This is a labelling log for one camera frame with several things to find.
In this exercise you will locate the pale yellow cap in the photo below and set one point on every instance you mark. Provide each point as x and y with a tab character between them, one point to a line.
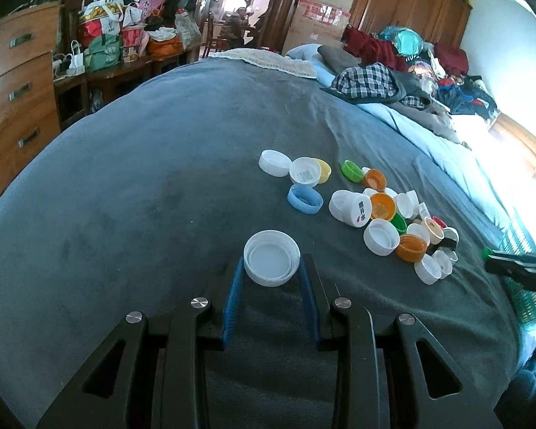
325	171

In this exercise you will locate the lime green cap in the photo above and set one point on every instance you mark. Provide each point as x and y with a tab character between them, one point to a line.
352	171

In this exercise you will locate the pile of clothes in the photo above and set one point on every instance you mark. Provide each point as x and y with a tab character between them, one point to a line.
442	71

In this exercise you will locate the cluttered wooden side table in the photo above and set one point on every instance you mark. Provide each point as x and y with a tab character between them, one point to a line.
81	95

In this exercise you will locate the green fabric bag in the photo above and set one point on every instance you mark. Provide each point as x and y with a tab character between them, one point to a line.
103	52

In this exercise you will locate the white cap with red print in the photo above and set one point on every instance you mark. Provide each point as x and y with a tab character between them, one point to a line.
356	210

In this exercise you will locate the wooden dresser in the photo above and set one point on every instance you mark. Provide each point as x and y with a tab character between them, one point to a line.
28	111

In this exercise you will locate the plaid shirt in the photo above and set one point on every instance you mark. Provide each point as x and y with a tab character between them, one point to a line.
373	83

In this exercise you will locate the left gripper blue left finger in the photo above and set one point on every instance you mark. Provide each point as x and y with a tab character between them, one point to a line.
232	299

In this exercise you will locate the orange cap right pile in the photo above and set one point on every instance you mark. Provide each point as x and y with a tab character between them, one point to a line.
411	248

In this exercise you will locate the white ridged cap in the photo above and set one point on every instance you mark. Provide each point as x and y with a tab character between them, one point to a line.
271	258

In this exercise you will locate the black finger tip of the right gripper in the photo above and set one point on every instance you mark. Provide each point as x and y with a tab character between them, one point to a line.
519	268

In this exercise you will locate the light blue cap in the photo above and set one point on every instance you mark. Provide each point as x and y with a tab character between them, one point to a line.
304	199

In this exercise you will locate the teal laundry basket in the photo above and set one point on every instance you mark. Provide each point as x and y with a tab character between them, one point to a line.
527	294

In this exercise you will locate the cardboard box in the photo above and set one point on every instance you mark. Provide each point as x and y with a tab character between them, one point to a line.
318	22

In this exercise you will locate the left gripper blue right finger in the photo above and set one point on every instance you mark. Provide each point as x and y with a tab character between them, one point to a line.
309	302

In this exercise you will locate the grey bed blanket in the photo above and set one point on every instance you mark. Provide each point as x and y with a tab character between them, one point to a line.
138	205

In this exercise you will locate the light blue bed sheet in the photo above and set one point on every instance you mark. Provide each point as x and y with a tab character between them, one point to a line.
446	176

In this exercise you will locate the black cap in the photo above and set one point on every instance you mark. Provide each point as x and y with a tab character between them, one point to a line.
449	243

